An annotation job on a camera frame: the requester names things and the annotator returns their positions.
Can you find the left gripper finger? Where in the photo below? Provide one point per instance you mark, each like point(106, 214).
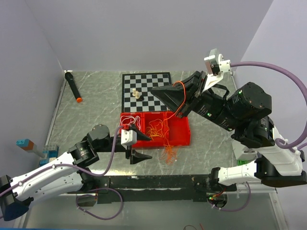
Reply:
point(137, 157)
point(139, 135)

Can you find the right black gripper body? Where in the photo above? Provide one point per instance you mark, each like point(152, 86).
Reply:
point(202, 80)

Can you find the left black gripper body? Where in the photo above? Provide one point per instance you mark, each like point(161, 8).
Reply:
point(109, 147)

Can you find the red three-compartment bin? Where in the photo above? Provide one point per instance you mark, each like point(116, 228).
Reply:
point(163, 128)

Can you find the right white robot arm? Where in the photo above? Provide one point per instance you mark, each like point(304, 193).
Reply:
point(245, 114)

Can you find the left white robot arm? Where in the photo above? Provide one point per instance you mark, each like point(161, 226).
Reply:
point(70, 171)

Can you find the cream chess piece short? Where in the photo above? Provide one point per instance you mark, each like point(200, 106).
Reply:
point(137, 96)

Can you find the black white chessboard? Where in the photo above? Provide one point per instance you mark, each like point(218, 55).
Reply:
point(143, 82)

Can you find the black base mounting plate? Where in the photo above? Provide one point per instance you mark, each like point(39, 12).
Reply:
point(193, 187)

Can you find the blue lego bricks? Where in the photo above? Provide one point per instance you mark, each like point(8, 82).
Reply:
point(50, 152)

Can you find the black marker orange cap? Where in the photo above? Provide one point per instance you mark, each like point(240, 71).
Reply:
point(70, 79)

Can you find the blue brown toy block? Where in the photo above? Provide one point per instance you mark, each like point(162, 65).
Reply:
point(30, 147)

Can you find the white grey stand device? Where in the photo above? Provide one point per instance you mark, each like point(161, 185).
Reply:
point(242, 153)

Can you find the green lego brick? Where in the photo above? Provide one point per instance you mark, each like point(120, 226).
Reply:
point(242, 162)

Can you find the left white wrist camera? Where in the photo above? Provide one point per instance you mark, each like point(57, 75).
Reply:
point(128, 137)

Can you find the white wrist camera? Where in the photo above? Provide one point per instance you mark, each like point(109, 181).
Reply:
point(217, 67)
point(128, 137)

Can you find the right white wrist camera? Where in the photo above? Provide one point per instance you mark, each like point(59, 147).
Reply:
point(217, 67)

